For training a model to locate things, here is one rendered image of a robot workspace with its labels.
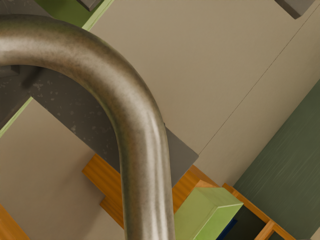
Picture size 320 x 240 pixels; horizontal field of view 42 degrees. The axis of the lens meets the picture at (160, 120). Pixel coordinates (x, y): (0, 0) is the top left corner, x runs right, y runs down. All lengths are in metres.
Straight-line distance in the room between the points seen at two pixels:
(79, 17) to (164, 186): 0.23
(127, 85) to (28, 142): 1.90
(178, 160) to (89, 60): 0.09
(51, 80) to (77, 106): 0.03
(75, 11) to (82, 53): 0.18
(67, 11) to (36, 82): 0.15
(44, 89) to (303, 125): 6.17
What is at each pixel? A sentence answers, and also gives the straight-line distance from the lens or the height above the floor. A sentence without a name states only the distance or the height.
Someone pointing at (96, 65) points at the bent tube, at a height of 1.09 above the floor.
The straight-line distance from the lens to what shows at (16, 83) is 0.30.
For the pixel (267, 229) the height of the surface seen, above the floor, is 0.80.
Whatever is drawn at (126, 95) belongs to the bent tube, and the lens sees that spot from 0.24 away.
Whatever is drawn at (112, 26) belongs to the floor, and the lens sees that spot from 2.04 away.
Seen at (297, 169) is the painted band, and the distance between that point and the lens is 6.30.
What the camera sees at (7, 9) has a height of 1.00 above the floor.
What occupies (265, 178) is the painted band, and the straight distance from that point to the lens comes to 6.31.
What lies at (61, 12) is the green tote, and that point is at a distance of 0.43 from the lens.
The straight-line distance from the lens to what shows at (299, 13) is 0.33.
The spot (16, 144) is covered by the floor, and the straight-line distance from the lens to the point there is 2.09.
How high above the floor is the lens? 1.23
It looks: 24 degrees down
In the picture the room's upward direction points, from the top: 129 degrees clockwise
